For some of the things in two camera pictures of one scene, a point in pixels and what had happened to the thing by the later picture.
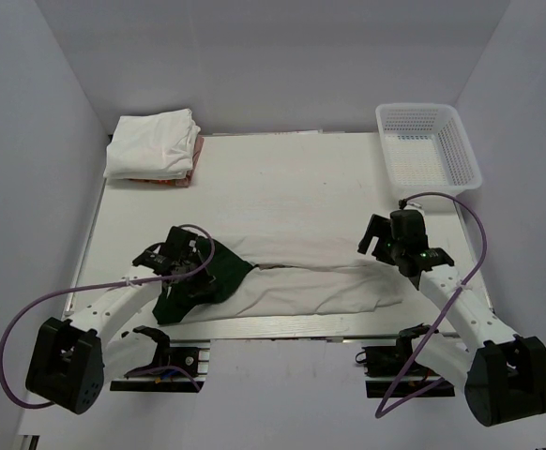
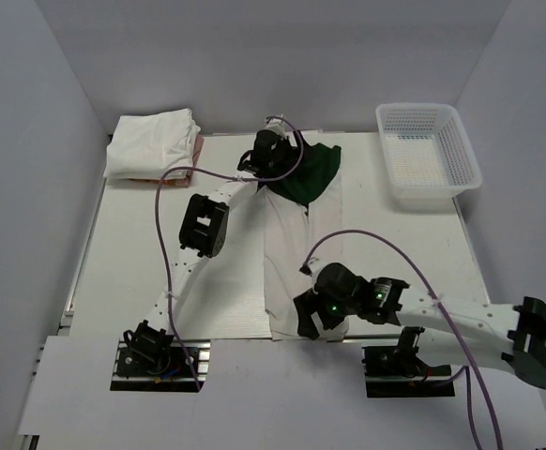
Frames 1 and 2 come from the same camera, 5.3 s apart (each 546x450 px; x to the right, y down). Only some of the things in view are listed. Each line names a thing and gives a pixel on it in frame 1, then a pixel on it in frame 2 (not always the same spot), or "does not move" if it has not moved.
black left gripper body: (190, 275) to (277, 165)
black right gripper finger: (379, 227) to (307, 305)
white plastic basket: (429, 148) does not move
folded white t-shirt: (157, 145) does not move
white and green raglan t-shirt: (268, 275) to (302, 227)
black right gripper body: (381, 241) to (308, 308)
